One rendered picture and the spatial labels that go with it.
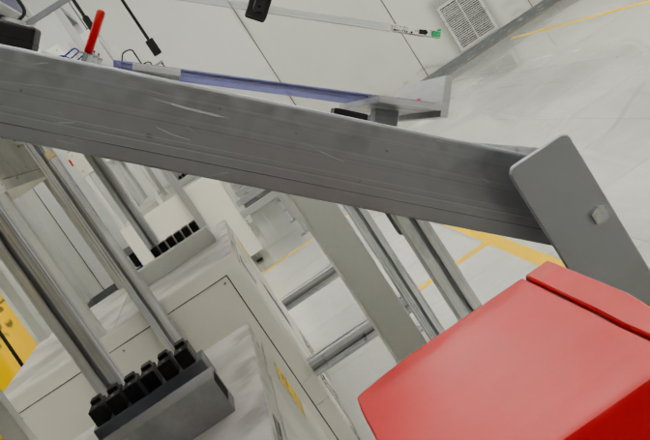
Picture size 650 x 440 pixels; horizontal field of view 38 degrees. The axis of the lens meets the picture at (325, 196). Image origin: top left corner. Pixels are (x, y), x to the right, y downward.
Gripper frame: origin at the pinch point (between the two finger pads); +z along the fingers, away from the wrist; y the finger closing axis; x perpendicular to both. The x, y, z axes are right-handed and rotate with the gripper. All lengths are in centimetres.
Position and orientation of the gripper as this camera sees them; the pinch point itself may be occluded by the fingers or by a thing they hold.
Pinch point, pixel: (258, 6)
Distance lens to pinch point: 149.6
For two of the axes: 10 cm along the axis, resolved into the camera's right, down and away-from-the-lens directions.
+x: 9.4, 2.8, 1.7
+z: -2.9, 9.6, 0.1
